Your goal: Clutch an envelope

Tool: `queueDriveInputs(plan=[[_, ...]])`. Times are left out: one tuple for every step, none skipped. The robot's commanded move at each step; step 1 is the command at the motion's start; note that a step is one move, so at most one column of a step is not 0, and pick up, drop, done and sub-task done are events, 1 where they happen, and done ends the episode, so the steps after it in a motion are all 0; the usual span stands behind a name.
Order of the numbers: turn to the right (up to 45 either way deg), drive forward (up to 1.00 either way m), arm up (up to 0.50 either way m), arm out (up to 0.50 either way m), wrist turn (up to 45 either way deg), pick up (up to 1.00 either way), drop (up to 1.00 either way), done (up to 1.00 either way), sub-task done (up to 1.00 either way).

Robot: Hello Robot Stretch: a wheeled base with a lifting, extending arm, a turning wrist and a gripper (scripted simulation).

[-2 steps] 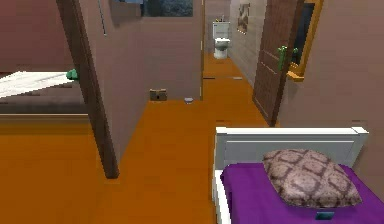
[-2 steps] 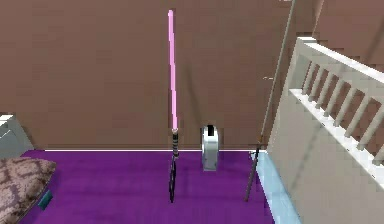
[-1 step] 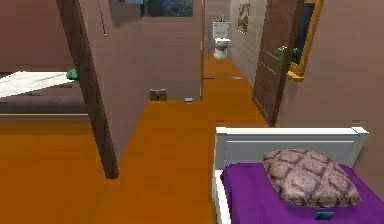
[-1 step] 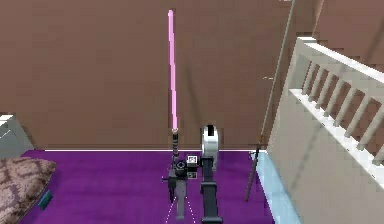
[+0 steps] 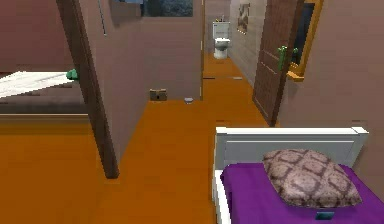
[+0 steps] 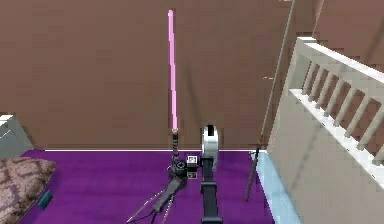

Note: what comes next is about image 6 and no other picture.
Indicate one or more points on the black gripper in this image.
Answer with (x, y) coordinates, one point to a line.
(179, 166)

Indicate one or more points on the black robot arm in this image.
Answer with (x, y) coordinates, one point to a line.
(210, 196)

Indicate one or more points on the white round disc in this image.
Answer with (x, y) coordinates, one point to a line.
(210, 145)

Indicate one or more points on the long thin dark sword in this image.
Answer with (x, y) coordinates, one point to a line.
(253, 173)

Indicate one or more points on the small teal book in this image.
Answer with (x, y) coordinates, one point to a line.
(45, 200)

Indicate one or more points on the pink light sabre toy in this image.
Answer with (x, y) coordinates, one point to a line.
(172, 73)

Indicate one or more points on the brown patterned cushion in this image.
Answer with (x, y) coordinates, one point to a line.
(20, 186)

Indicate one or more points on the grey white-topped box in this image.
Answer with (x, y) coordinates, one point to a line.
(11, 140)

